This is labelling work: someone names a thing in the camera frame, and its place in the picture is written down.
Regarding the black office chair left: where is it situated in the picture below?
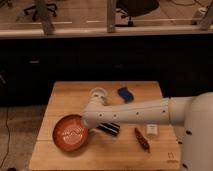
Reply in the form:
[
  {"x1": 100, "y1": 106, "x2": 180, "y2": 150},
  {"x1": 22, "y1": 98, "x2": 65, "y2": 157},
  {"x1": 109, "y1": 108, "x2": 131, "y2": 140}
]
[{"x1": 23, "y1": 0, "x2": 58, "y2": 21}]

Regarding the black office chair right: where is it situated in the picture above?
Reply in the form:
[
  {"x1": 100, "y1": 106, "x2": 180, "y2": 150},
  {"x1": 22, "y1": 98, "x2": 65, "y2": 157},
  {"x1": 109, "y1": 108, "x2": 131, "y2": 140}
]
[{"x1": 116, "y1": 0, "x2": 159, "y2": 27}]

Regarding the small white box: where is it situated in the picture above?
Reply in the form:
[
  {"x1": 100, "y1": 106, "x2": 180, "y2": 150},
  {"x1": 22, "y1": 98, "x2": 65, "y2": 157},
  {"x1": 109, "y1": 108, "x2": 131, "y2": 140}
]
[{"x1": 146, "y1": 124, "x2": 158, "y2": 136}]

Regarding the clear plastic cup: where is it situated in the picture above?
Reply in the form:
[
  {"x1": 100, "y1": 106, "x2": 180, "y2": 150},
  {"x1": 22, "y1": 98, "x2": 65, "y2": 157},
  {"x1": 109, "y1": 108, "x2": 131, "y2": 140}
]
[{"x1": 90, "y1": 87, "x2": 107, "y2": 98}]

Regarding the black striped packet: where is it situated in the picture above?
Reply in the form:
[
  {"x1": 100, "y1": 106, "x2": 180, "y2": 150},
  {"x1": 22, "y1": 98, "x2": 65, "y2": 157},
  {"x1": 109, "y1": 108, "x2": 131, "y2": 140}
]
[{"x1": 97, "y1": 123, "x2": 120, "y2": 136}]

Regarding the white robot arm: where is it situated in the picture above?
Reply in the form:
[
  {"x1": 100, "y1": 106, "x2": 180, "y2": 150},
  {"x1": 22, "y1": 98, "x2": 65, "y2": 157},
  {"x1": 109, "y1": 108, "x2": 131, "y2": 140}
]
[{"x1": 83, "y1": 92, "x2": 213, "y2": 171}]

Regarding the black office chair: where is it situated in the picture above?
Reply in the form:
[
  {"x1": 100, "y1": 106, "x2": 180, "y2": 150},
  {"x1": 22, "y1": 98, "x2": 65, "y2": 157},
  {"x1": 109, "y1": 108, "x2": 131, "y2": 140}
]
[
  {"x1": 116, "y1": 0, "x2": 159, "y2": 27},
  {"x1": 23, "y1": 0, "x2": 58, "y2": 21}
]

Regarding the red brown snack bar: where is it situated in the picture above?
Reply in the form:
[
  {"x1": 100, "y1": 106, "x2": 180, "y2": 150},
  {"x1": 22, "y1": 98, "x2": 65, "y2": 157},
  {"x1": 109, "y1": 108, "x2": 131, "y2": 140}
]
[{"x1": 135, "y1": 128, "x2": 150, "y2": 150}]

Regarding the blue sponge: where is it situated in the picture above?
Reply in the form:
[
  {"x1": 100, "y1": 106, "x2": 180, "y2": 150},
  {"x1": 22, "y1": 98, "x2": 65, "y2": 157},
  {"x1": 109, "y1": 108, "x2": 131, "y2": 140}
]
[{"x1": 118, "y1": 87, "x2": 134, "y2": 103}]

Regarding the orange ceramic bowl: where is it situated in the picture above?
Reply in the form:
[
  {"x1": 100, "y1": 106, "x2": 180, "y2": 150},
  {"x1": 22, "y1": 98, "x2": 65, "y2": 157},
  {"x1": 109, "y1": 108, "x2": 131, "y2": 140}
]
[{"x1": 52, "y1": 114, "x2": 88, "y2": 152}]

